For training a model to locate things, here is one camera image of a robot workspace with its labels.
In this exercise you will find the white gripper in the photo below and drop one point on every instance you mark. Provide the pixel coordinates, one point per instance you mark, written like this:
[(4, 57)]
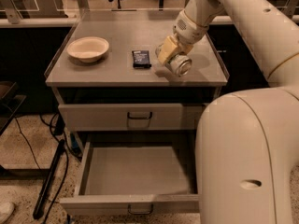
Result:
[(186, 31)]

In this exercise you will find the silver green 7up can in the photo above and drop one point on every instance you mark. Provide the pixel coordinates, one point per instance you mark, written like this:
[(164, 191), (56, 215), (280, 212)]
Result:
[(179, 64)]

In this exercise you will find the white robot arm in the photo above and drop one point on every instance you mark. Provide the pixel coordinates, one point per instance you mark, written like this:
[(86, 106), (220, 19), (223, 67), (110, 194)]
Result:
[(247, 142)]

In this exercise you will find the grey metal drawer cabinet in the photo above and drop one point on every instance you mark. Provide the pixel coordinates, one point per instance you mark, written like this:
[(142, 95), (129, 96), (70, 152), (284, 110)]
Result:
[(113, 80)]

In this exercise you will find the closed grey top drawer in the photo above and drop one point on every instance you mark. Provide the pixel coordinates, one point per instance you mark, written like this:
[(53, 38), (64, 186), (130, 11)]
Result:
[(125, 117)]

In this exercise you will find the open grey middle drawer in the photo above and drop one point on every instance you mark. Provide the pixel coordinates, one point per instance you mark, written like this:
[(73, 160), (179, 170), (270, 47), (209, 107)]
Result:
[(134, 179)]

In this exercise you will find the dark blue snack packet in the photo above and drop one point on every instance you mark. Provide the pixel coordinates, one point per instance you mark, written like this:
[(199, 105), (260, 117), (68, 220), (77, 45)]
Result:
[(141, 59)]

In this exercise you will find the white paper bowl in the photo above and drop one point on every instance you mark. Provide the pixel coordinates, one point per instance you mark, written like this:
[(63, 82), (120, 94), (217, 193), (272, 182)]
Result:
[(88, 49)]

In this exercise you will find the black bar on floor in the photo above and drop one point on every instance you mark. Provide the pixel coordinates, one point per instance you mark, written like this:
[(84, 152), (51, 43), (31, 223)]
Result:
[(39, 208)]

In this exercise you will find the dark side table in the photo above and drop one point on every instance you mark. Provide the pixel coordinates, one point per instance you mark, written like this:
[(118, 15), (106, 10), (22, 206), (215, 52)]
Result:
[(10, 102)]

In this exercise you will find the white shoe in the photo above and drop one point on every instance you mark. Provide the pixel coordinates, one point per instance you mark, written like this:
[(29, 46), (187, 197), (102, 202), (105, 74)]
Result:
[(6, 210)]

